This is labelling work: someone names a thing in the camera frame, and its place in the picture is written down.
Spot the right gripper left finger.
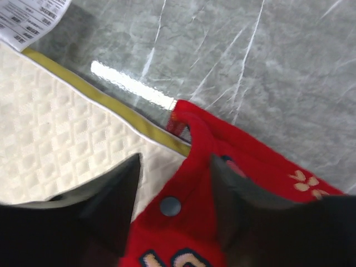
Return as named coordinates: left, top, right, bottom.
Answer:
left=1, top=154, right=141, bottom=266

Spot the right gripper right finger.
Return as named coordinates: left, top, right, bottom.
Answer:
left=210, top=155, right=355, bottom=266

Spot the red pillowcase grey print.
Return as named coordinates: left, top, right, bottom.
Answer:
left=118, top=100, right=355, bottom=266

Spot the white pillow yellow edge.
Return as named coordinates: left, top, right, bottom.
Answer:
left=0, top=0, right=192, bottom=206

